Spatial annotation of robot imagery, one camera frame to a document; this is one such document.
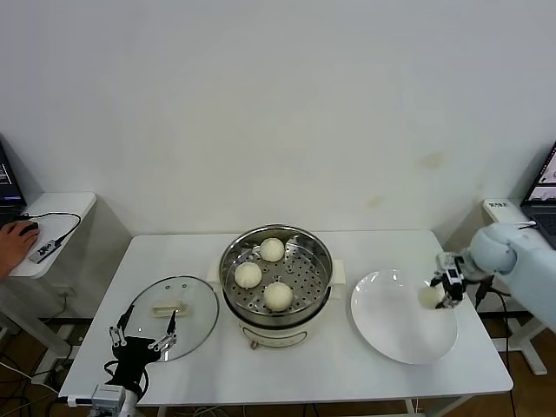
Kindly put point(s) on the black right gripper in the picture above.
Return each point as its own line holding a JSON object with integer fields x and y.
{"x": 454, "y": 289}

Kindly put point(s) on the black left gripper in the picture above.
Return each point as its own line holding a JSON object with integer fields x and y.
{"x": 130, "y": 360}

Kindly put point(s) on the white steamed baozi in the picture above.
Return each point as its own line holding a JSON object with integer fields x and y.
{"x": 248, "y": 276}
{"x": 278, "y": 296}
{"x": 429, "y": 297}
{"x": 272, "y": 249}

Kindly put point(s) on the round glass pot lid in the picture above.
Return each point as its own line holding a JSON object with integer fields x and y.
{"x": 143, "y": 299}

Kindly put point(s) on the black computer mouse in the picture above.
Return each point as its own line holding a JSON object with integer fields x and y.
{"x": 31, "y": 226}

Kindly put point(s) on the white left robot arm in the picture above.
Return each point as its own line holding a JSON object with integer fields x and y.
{"x": 130, "y": 404}

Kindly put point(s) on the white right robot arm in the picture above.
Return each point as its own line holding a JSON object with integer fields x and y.
{"x": 521, "y": 265}

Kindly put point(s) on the perforated steel steamer basket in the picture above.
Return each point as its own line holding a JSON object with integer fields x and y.
{"x": 304, "y": 269}

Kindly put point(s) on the person's bare hand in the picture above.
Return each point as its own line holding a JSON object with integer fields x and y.
{"x": 13, "y": 247}

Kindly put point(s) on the round white plate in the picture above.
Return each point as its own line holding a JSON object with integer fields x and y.
{"x": 382, "y": 321}

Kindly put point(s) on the white side desk with label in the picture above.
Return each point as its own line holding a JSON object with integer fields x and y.
{"x": 495, "y": 215}

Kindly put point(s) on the grey usb hub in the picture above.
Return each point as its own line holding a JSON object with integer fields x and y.
{"x": 44, "y": 251}

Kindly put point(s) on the cream electric cooking pot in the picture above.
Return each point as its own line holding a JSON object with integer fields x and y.
{"x": 278, "y": 336}

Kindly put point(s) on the grey laptop with pink screen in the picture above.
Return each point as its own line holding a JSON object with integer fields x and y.
{"x": 540, "y": 200}

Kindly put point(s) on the white side desk with hub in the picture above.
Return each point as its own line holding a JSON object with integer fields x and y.
{"x": 61, "y": 208}

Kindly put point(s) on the black laptop with dark screen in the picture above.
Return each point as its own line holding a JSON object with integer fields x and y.
{"x": 8, "y": 182}

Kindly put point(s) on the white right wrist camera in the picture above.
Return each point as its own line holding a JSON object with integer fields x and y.
{"x": 447, "y": 262}

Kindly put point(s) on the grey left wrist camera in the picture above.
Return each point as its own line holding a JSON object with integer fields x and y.
{"x": 108, "y": 394}

